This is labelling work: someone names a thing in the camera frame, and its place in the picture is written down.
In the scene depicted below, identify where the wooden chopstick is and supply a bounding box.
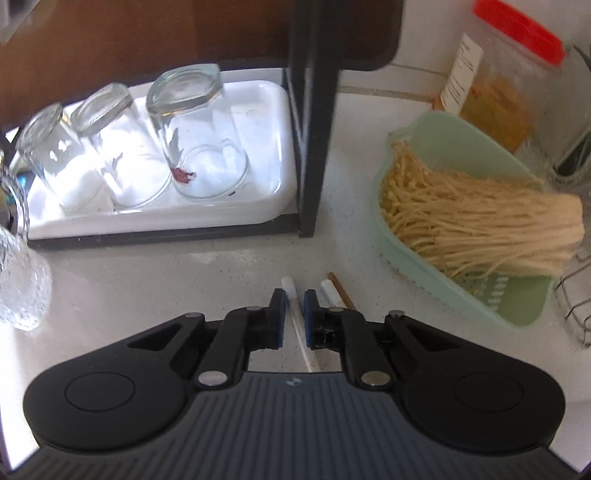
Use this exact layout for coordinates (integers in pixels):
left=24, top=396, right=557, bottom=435
left=327, top=272, right=356, bottom=311

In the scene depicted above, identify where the black metal rack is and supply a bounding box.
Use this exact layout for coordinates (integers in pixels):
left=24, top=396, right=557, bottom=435
left=0, top=0, right=343, bottom=253

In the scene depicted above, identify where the clear drinking glass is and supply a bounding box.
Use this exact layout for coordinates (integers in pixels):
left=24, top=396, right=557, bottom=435
left=16, top=102, right=110, bottom=213
left=69, top=82, right=174, bottom=209

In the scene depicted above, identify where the red-lidded plastic jar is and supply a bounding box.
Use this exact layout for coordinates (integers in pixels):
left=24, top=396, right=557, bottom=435
left=431, top=0, right=567, bottom=156

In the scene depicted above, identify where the wire goblet rack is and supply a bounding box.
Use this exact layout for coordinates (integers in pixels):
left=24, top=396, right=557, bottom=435
left=551, top=251, right=591, bottom=350

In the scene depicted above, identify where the white chopstick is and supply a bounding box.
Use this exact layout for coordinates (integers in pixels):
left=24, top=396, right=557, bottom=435
left=281, top=276, right=322, bottom=374
left=320, top=279, right=345, bottom=308

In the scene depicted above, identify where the green plastic basket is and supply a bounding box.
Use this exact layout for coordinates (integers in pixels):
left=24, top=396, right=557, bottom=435
left=372, top=110, right=557, bottom=329

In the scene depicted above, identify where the white tray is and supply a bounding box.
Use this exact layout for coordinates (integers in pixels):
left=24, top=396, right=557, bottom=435
left=25, top=79, right=297, bottom=241

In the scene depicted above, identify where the enoki mushroom bundle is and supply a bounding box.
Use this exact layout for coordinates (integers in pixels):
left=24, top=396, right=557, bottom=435
left=379, top=141, right=585, bottom=278

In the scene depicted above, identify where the clear glass with red print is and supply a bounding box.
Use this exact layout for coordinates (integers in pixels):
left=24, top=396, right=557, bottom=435
left=147, top=64, right=250, bottom=200

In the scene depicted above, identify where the textured glass mug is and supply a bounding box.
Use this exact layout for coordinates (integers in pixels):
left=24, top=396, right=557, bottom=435
left=517, top=44, right=591, bottom=186
left=0, top=175, right=54, bottom=331

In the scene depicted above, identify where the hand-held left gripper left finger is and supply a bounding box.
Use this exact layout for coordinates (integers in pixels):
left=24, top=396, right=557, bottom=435
left=127, top=288, right=288, bottom=388

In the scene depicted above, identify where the brown wooden board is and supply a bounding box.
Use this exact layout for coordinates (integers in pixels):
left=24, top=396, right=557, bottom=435
left=0, top=0, right=405, bottom=136

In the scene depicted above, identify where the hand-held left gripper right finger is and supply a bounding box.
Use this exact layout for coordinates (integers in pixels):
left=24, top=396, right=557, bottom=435
left=302, top=291, right=463, bottom=388

